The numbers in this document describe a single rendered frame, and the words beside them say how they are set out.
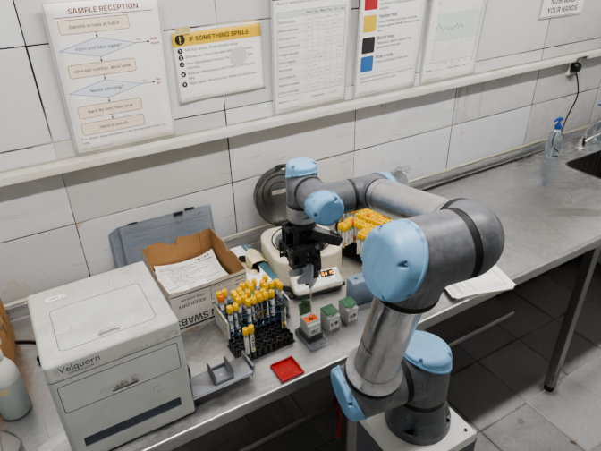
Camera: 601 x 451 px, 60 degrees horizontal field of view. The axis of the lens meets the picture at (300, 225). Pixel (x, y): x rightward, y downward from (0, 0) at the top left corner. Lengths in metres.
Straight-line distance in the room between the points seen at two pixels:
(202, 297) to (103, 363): 0.46
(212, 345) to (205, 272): 0.28
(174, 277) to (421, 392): 0.89
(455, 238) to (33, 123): 1.18
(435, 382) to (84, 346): 0.73
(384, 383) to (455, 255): 0.37
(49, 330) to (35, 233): 0.53
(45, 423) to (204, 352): 0.42
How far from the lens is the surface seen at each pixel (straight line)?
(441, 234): 0.78
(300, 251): 1.27
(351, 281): 1.58
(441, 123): 2.33
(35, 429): 1.48
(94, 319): 1.23
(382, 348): 0.95
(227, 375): 1.39
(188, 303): 1.54
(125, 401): 1.27
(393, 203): 1.04
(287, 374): 1.43
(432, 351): 1.16
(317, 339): 1.51
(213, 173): 1.78
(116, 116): 1.61
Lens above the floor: 1.92
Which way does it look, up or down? 31 degrees down
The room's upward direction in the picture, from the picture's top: 1 degrees counter-clockwise
